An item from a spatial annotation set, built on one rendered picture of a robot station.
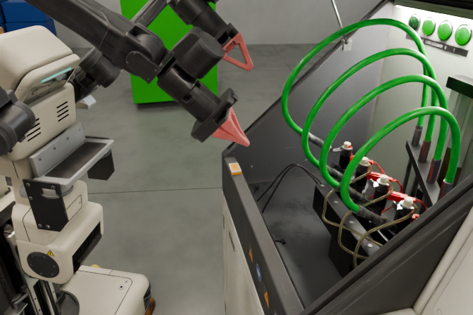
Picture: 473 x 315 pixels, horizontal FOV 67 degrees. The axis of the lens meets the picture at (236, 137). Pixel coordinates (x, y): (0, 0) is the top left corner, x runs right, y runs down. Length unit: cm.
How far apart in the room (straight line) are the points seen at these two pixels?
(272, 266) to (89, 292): 109
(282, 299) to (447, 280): 29
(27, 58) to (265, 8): 649
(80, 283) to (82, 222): 60
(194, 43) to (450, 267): 56
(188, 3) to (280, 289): 61
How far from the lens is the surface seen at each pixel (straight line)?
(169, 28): 397
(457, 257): 72
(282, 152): 126
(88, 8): 64
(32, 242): 123
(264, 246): 87
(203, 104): 64
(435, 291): 75
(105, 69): 115
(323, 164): 72
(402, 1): 118
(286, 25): 740
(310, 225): 113
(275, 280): 80
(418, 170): 95
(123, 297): 170
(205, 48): 60
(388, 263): 68
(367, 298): 71
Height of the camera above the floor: 155
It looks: 27 degrees down
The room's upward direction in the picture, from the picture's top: straight up
